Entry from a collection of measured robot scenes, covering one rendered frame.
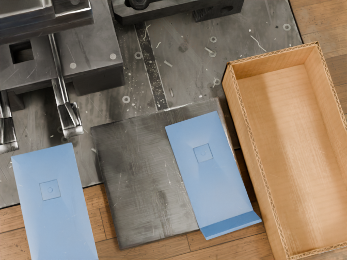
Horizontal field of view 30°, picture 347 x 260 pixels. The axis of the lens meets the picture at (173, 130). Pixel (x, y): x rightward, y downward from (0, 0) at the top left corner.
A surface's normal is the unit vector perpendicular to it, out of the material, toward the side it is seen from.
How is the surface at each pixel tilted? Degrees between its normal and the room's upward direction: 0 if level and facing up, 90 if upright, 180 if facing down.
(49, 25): 90
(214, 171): 0
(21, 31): 90
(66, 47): 0
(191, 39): 0
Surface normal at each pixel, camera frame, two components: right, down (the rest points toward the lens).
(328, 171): 0.04, -0.27
